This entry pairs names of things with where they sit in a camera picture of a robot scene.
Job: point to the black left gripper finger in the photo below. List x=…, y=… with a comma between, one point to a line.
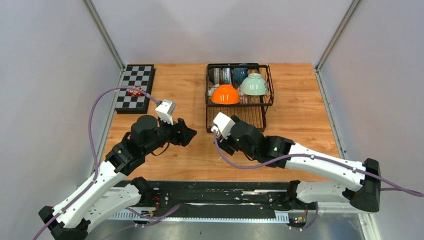
x=180, y=125
x=186, y=134

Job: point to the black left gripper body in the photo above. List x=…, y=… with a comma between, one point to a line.
x=166, y=132

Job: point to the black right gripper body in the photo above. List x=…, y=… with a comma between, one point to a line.
x=229, y=145

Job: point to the black wire dish rack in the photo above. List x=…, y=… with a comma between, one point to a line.
x=251, y=109

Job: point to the white orange bowl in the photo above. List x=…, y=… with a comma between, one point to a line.
x=225, y=94

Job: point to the teal dashed pattern bowl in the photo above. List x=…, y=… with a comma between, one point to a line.
x=212, y=89

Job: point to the celadon green bowl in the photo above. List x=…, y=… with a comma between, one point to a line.
x=254, y=85

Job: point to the beige interior bowl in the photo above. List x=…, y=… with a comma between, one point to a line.
x=215, y=75

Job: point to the white blue striped bowl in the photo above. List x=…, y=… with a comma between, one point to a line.
x=226, y=75

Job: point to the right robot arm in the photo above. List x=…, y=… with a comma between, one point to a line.
x=346, y=181

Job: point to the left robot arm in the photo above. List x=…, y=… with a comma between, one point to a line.
x=83, y=210

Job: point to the red owl toy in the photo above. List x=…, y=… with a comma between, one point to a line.
x=136, y=91

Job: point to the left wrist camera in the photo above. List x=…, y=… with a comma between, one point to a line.
x=164, y=110

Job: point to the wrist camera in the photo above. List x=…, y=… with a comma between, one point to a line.
x=164, y=110
x=222, y=125

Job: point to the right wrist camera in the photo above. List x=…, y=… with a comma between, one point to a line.
x=222, y=125

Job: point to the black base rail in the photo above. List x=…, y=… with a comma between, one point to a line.
x=214, y=201

